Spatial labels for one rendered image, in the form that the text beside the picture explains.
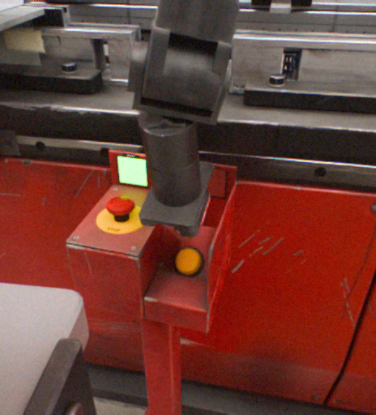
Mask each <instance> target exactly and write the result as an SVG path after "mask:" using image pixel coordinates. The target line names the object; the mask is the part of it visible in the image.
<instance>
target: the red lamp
mask: <svg viewBox="0 0 376 415"><path fill-rule="evenodd" d="M225 183H226V171H221V170H214V173H212V175H211V179H209V183H208V185H207V190H209V192H211V195H215V196H216V197H221V198H224V193H225Z"/></svg>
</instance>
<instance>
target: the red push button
mask: <svg viewBox="0 0 376 415"><path fill-rule="evenodd" d="M134 206H135V204H134V201H133V200H132V199H130V198H128V197H116V198H113V199H111V200H110V201H108V202H107V203H106V209H107V211H109V213H110V214H112V215H113V216H114V220H115V221H116V222H126V221H128V220H129V219H130V213H131V211H132V210H133V208H134Z"/></svg>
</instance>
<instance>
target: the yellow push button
mask: <svg viewBox="0 0 376 415"><path fill-rule="evenodd" d="M201 264H202V260H201V257H200V254H199V252H198V251H197V250H194V249H191V248H185V249H183V250H180V251H179V252H178V253H177V255H176V258H175V265H176V267H177V269H178V270H179V272H181V273H182V274H184V275H192V274H195V273H196V272H198V271H199V269H200V267H201Z"/></svg>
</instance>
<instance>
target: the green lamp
mask: <svg viewBox="0 0 376 415"><path fill-rule="evenodd" d="M117 161H118V169H119V177H120V182H124V183H130V184H135V185H141V186H146V185H147V177H146V164H145V160H140V159H133V158H126V157H120V156H118V157H117Z"/></svg>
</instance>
